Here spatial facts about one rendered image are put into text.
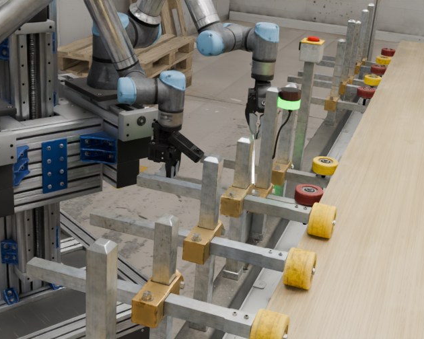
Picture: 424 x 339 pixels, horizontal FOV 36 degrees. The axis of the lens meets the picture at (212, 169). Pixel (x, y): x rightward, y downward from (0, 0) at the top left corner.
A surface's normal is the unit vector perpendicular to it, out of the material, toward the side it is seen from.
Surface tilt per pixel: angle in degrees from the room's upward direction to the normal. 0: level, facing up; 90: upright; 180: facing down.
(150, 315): 90
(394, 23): 90
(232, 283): 0
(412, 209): 0
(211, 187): 90
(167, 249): 90
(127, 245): 0
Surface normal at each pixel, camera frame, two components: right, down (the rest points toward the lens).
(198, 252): -0.33, 0.33
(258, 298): 0.07, -0.92
